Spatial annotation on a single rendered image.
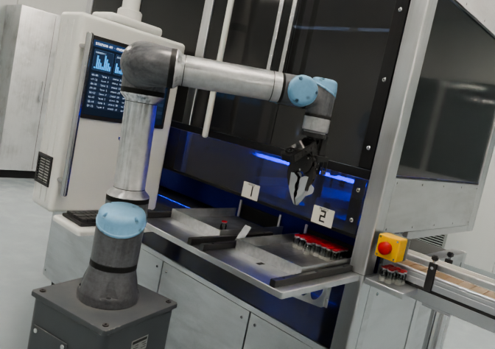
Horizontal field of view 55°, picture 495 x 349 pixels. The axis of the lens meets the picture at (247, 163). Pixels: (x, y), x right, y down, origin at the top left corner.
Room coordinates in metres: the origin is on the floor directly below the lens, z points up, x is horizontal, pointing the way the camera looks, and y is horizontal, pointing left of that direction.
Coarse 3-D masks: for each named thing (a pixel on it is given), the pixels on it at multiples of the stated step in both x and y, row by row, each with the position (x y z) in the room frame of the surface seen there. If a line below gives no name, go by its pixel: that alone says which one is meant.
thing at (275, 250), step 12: (240, 240) 1.49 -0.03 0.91; (252, 240) 1.55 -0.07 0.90; (264, 240) 1.60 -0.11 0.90; (276, 240) 1.65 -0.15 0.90; (288, 240) 1.71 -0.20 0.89; (252, 252) 1.45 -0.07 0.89; (264, 252) 1.42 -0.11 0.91; (276, 252) 1.55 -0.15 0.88; (288, 252) 1.58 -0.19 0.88; (300, 252) 1.61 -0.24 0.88; (276, 264) 1.39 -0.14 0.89; (288, 264) 1.36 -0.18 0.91; (300, 264) 1.46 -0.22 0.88; (312, 264) 1.38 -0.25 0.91; (324, 264) 1.42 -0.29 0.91; (336, 264) 1.47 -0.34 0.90
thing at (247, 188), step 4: (244, 184) 1.86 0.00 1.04; (248, 184) 1.85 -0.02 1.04; (252, 184) 1.83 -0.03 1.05; (244, 188) 1.86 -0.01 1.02; (248, 188) 1.84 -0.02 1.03; (256, 188) 1.82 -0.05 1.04; (244, 192) 1.86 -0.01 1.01; (248, 192) 1.84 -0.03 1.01; (252, 192) 1.83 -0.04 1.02; (256, 192) 1.81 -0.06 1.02; (244, 196) 1.85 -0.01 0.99; (248, 196) 1.84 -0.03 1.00; (252, 196) 1.83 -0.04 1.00; (256, 196) 1.81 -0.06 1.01; (256, 200) 1.81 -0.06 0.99
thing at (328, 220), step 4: (316, 208) 1.63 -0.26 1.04; (320, 208) 1.62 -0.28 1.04; (324, 208) 1.61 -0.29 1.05; (312, 212) 1.64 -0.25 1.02; (316, 212) 1.63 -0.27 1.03; (320, 212) 1.62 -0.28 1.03; (328, 212) 1.60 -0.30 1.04; (332, 212) 1.59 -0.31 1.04; (312, 216) 1.63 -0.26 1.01; (316, 216) 1.62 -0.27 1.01; (328, 216) 1.59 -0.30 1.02; (332, 216) 1.58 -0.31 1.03; (312, 220) 1.63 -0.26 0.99; (316, 220) 1.62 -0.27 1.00; (324, 220) 1.60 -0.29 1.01; (328, 220) 1.59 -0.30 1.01; (332, 220) 1.58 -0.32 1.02; (320, 224) 1.61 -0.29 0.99; (324, 224) 1.60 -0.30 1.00; (328, 224) 1.59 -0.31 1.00
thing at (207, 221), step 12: (180, 216) 1.69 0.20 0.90; (192, 216) 1.80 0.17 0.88; (204, 216) 1.84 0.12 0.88; (216, 216) 1.89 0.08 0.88; (228, 216) 1.93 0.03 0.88; (204, 228) 1.61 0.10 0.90; (216, 228) 1.57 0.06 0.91; (228, 228) 1.74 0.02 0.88; (240, 228) 1.77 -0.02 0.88; (252, 228) 1.67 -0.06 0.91; (264, 228) 1.73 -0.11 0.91; (276, 228) 1.78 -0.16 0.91
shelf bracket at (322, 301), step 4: (328, 288) 1.55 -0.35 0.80; (324, 292) 1.54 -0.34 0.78; (328, 292) 1.55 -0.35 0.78; (296, 296) 1.42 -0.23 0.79; (300, 296) 1.44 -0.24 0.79; (304, 296) 1.46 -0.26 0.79; (308, 296) 1.47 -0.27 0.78; (320, 296) 1.53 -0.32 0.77; (324, 296) 1.55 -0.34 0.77; (328, 296) 1.55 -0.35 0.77; (304, 300) 1.46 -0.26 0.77; (308, 300) 1.48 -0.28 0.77; (312, 300) 1.50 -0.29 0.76; (316, 300) 1.51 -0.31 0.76; (320, 300) 1.53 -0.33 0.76; (324, 300) 1.55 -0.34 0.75; (328, 300) 1.54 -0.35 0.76; (312, 304) 1.50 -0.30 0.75; (316, 304) 1.52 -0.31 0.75; (320, 304) 1.54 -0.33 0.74; (324, 304) 1.55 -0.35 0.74
